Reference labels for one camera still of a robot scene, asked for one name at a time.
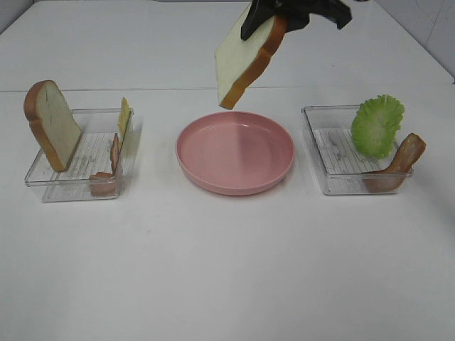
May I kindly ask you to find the yellow cheese slice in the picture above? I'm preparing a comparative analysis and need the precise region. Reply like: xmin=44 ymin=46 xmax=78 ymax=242
xmin=118 ymin=97 xmax=131 ymax=146

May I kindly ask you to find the green lettuce leaf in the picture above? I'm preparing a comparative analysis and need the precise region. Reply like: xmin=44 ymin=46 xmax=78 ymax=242
xmin=350 ymin=94 xmax=405 ymax=158

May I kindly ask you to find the pink round plate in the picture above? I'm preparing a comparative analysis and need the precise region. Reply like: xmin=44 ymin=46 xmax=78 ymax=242
xmin=176 ymin=112 xmax=295 ymax=196

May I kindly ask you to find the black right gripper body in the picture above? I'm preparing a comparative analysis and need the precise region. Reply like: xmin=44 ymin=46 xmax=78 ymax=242
xmin=273 ymin=0 xmax=352 ymax=32

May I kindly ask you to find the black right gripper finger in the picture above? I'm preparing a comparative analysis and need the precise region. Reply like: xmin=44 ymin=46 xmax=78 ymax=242
xmin=240 ymin=0 xmax=282 ymax=40

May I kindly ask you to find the bacon strip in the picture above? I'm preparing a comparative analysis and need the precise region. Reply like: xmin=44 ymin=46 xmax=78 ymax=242
xmin=90 ymin=133 xmax=120 ymax=197
xmin=363 ymin=133 xmax=426 ymax=193

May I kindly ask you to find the right clear plastic tray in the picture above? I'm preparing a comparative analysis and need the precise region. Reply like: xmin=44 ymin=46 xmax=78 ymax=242
xmin=301 ymin=104 xmax=413 ymax=195

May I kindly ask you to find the bread slice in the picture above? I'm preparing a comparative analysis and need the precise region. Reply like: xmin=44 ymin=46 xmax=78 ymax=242
xmin=215 ymin=6 xmax=287 ymax=109
xmin=23 ymin=80 xmax=82 ymax=172

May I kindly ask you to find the left clear plastic tray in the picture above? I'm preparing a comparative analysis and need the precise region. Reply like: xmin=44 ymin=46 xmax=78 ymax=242
xmin=25 ymin=108 xmax=141 ymax=202

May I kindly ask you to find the clear plastic tray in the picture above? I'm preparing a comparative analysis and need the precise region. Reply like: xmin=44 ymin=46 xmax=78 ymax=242
xmin=25 ymin=108 xmax=141 ymax=202
xmin=301 ymin=104 xmax=413 ymax=195

